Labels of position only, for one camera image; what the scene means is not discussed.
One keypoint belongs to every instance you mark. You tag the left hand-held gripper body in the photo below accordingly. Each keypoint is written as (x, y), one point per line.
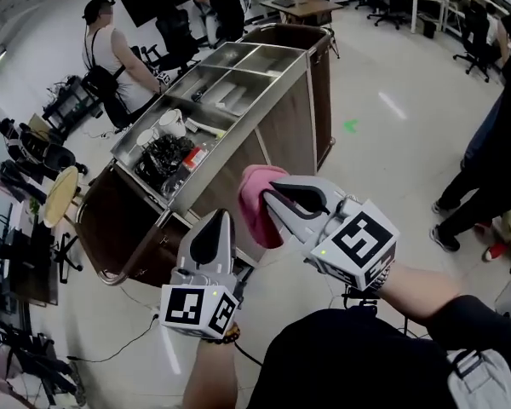
(187, 309)

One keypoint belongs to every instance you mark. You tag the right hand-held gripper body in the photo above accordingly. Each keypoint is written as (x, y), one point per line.
(357, 241)

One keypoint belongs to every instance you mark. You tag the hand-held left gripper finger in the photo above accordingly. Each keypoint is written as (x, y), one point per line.
(187, 249)
(233, 249)

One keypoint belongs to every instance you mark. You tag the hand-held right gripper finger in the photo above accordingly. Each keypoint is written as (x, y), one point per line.
(319, 186)
(296, 224)

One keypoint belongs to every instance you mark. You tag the pink cloth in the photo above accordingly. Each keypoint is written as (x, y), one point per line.
(251, 190)

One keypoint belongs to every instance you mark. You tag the person's left forearm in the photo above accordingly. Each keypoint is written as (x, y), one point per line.
(208, 377)

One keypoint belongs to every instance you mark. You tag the person's right forearm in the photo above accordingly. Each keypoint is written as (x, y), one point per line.
(417, 292)

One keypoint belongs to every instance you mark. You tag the wood and steel service cart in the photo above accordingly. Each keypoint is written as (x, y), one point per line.
(289, 122)

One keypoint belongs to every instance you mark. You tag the brown cart bag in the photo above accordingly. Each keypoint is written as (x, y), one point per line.
(119, 220)
(321, 100)

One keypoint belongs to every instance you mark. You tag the black tripod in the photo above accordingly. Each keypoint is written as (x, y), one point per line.
(357, 303)

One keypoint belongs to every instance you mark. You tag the clear plastic packets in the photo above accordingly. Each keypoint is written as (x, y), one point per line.
(174, 187)

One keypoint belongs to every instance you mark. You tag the green floor arrow sticker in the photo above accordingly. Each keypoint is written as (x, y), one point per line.
(351, 126)

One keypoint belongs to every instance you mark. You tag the red packet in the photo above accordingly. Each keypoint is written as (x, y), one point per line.
(194, 157)

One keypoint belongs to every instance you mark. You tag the pile of black plastic bags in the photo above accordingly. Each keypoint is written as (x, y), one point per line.
(164, 156)

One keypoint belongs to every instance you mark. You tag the person's black clothed torso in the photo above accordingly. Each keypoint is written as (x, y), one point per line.
(345, 356)

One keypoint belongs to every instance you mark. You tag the white cup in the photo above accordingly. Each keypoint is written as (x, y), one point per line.
(147, 138)

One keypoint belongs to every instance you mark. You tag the black star base chair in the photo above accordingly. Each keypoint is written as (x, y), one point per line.
(66, 256)

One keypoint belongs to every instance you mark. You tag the white brush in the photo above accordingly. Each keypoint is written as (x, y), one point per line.
(204, 127)

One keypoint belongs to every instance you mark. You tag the white jug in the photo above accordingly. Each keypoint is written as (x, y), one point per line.
(172, 122)

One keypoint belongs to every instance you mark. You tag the round wooden stool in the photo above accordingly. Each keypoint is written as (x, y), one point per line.
(61, 194)

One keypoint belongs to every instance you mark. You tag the small black item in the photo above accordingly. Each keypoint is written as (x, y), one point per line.
(199, 94)

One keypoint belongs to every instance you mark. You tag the dark desk with monitors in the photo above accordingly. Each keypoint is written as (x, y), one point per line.
(21, 262)

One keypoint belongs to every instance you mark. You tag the black equipment stand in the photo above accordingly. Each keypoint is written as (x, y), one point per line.
(30, 364)

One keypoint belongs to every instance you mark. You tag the wooden table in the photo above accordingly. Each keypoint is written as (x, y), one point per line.
(306, 7)

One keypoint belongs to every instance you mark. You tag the dark laptop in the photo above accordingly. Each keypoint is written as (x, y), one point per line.
(284, 2)

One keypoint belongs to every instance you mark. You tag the black equipment trolley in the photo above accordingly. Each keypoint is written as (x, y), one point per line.
(70, 100)

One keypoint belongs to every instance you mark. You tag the black waste bin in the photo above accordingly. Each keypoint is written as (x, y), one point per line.
(428, 28)

